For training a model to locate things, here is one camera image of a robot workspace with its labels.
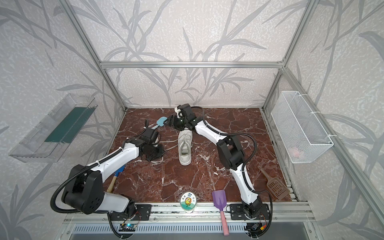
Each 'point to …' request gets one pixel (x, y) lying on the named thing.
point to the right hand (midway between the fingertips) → (167, 119)
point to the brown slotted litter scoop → (277, 189)
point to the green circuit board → (127, 227)
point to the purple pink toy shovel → (219, 199)
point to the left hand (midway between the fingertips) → (166, 150)
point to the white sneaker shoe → (185, 147)
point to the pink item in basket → (295, 151)
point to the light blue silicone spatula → (160, 122)
